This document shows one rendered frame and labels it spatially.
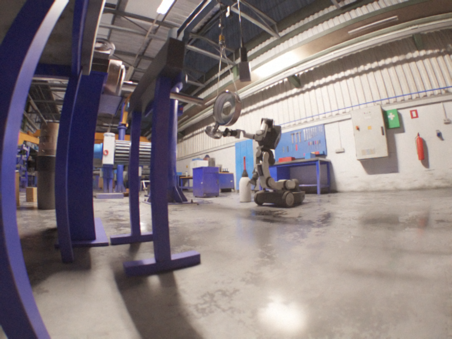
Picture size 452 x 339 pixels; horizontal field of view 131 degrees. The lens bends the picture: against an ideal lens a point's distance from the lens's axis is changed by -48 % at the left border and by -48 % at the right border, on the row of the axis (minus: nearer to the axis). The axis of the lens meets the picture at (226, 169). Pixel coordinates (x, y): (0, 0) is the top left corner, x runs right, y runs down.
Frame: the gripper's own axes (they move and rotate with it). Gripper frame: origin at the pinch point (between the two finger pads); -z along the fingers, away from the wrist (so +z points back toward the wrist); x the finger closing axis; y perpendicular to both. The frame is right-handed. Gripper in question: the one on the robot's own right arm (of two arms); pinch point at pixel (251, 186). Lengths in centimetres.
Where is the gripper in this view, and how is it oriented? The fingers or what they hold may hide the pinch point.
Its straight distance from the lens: 270.3
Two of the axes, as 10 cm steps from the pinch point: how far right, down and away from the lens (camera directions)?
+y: -2.8, -3.3, -9.0
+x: -8.5, -3.5, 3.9
